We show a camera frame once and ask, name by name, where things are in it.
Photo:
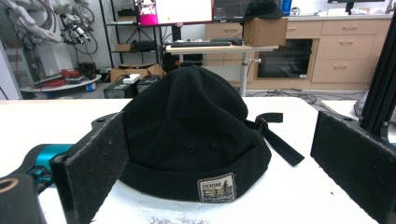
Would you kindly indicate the round white platform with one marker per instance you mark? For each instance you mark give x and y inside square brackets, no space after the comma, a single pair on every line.
[62,84]

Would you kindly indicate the wooden drawer cabinet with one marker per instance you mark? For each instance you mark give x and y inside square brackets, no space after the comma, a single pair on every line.
[345,46]

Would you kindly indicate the black metal frame post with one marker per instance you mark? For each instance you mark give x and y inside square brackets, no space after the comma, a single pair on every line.
[381,81]

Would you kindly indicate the open cardboard box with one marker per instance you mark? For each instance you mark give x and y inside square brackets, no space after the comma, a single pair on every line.
[134,71]

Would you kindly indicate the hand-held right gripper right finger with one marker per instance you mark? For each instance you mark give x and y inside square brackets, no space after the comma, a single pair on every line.
[355,161]

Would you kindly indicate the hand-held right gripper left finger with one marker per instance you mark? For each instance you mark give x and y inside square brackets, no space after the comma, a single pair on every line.
[90,174]

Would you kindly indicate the brown cardboard box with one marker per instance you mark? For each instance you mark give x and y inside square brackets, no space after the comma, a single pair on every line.
[264,32]

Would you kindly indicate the black keyboard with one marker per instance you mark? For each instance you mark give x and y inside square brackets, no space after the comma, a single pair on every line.
[196,44]

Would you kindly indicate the bright computer monitor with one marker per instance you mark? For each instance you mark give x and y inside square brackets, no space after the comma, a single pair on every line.
[183,11]

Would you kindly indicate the dark computer monitor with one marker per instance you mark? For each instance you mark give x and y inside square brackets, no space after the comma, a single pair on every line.
[230,9]

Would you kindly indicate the black hat on box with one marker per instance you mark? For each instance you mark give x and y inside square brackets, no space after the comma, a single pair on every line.
[261,9]

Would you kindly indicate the black built-in oven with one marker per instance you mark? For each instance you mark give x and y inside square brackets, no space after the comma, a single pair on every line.
[285,59]

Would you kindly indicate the light wooden desk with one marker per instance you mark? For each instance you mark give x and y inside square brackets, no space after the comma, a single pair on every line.
[218,48]

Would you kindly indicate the black metal shelf rack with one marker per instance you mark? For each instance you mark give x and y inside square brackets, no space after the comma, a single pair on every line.
[130,34]

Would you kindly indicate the blue bottle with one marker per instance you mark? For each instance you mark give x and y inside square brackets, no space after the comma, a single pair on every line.
[286,6]

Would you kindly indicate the black equipment case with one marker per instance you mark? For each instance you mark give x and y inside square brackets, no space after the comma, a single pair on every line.
[123,88]

